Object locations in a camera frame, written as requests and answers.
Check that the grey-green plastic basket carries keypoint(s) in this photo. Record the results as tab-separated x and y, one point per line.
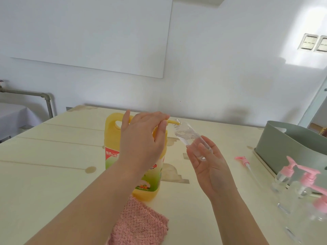
283	147

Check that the small clear plastic bottle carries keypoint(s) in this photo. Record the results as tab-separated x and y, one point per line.
186	133
279	183
304	224
291	199

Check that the white wall board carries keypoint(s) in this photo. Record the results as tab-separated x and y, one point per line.
92	33

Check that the white wall switch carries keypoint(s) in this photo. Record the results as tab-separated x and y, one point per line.
322	44
308	42

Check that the white door frame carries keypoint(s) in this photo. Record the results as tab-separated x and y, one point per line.
313	107

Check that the grey metal pipe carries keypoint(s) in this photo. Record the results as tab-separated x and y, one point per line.
33	93

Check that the pink textured cloth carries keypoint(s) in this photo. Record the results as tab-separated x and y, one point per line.
138	221

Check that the yellow detergent jug with pump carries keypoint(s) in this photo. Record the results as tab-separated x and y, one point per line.
111	135

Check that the cream tray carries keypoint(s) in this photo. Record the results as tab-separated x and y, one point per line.
263	163

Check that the person's right hand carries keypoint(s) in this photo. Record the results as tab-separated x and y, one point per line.
215	178

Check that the person's left forearm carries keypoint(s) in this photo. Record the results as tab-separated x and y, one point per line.
84	209

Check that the white tablecloth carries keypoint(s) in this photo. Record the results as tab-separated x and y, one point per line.
15	119

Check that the person's left hand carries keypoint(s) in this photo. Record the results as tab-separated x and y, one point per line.
140	145

